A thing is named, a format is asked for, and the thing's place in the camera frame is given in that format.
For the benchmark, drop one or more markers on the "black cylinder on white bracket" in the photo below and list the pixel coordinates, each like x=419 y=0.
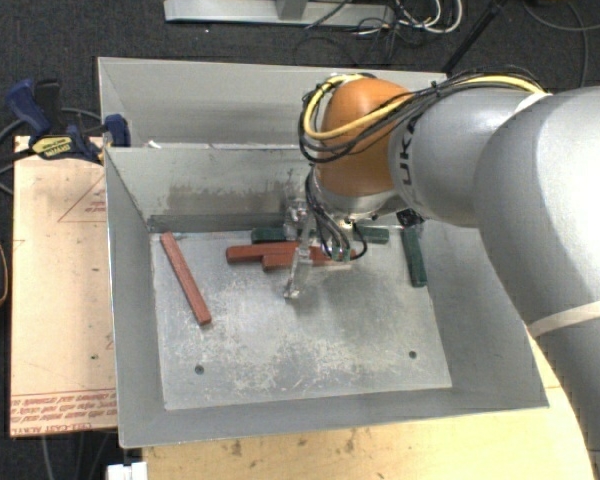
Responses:
x=410 y=217

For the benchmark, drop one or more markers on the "brown cardboard board, red print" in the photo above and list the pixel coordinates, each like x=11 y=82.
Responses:
x=60 y=288

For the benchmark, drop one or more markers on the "dark green flat block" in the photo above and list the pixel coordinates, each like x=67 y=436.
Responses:
x=414 y=263
x=375 y=234
x=267 y=234

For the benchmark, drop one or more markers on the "red-brown flat block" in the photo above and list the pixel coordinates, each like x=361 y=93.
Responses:
x=255 y=253
x=280 y=263
x=185 y=278

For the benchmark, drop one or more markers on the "grey metal bin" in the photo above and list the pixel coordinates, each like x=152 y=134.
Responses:
x=290 y=348

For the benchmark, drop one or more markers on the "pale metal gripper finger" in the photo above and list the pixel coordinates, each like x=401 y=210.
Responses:
x=295 y=214
x=296 y=278

